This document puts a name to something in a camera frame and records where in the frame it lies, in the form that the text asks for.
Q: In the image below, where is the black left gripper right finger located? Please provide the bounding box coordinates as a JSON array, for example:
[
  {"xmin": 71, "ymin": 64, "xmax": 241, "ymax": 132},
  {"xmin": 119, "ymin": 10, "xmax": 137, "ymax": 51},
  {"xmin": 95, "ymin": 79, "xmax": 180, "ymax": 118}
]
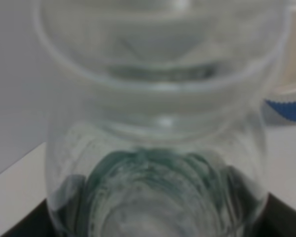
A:
[{"xmin": 258, "ymin": 195, "xmax": 296, "ymax": 237}]

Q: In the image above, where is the blue sleeved paper cup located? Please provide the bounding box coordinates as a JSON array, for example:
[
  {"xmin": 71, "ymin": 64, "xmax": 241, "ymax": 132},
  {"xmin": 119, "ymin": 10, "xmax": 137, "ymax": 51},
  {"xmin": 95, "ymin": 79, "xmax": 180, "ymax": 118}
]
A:
[{"xmin": 265, "ymin": 0, "xmax": 296, "ymax": 123}]

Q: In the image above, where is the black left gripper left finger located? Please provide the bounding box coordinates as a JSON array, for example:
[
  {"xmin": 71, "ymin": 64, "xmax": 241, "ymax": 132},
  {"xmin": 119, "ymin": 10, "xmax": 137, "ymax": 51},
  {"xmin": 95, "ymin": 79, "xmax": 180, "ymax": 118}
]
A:
[{"xmin": 1, "ymin": 200, "xmax": 57, "ymax": 237}]

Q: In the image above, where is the clear bottle with green label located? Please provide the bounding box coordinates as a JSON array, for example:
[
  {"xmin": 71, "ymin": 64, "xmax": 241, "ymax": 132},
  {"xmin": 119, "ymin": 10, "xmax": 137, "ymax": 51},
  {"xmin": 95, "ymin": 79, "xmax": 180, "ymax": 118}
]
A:
[{"xmin": 33, "ymin": 0, "xmax": 290, "ymax": 237}]

